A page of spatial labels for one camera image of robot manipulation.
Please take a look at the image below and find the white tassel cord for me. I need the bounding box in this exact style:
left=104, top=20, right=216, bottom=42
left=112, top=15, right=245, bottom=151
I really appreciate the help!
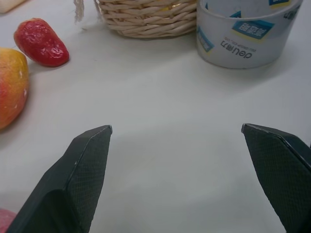
left=72, top=0, right=86, bottom=24

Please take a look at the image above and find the beige wooden board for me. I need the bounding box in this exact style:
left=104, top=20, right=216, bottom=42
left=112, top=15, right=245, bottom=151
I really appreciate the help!
left=0, top=0, right=27, bottom=14

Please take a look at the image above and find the white tape roll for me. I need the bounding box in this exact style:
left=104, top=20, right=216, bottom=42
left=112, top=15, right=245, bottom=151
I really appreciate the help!
left=195, top=0, right=303, bottom=69

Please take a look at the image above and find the wicker basket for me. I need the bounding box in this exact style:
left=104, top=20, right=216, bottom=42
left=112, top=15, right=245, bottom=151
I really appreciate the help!
left=93, top=0, right=198, bottom=39

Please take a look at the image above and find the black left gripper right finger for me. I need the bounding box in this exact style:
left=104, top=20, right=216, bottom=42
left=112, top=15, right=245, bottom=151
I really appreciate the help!
left=241, top=123, right=311, bottom=233

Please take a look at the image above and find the red toy strawberry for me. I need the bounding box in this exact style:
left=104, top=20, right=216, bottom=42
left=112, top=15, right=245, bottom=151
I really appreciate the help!
left=13, top=17, right=70, bottom=68

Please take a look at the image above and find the yellow red toy mango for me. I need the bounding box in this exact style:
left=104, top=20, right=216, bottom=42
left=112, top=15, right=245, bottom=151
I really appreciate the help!
left=0, top=47, right=30, bottom=131

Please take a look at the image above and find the pink object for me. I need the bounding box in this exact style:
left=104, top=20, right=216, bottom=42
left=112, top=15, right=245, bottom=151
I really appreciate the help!
left=0, top=208, right=17, bottom=233

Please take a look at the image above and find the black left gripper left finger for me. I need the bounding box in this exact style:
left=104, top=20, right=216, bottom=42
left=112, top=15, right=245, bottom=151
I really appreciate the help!
left=6, top=124, right=113, bottom=233

